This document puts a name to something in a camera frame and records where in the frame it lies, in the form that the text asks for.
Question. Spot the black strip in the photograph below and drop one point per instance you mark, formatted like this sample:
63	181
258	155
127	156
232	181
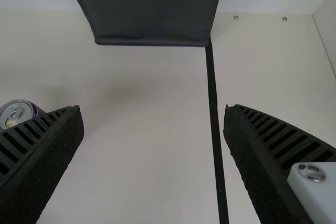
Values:
216	134

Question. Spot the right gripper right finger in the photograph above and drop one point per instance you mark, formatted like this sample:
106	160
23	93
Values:
267	161

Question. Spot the purple can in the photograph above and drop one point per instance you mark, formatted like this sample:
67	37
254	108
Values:
15	115

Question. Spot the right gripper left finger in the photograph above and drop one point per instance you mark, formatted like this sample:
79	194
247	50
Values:
34	161

